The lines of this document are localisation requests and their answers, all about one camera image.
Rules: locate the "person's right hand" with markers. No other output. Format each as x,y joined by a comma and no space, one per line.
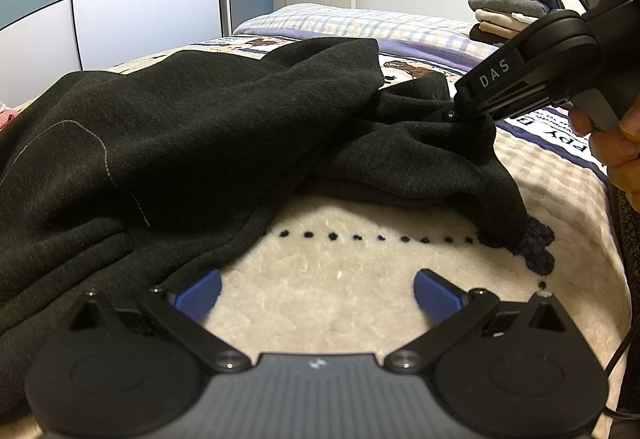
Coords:
620,159

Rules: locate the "dark grey folded garment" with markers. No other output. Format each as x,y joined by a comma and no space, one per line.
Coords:
500,3

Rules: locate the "purple plaid quilt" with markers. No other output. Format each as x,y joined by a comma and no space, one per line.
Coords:
350,21

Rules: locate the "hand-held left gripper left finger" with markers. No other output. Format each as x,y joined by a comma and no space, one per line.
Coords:
200,294

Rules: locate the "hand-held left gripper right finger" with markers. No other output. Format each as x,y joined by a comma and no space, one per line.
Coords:
435,294

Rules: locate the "black pants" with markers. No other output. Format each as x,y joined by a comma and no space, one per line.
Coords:
200,144

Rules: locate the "pink cloth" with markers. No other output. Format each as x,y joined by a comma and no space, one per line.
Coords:
4,116

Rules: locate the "dark brown folded garment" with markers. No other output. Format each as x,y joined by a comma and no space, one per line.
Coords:
482,35

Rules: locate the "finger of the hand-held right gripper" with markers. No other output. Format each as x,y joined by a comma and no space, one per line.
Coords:
445,115

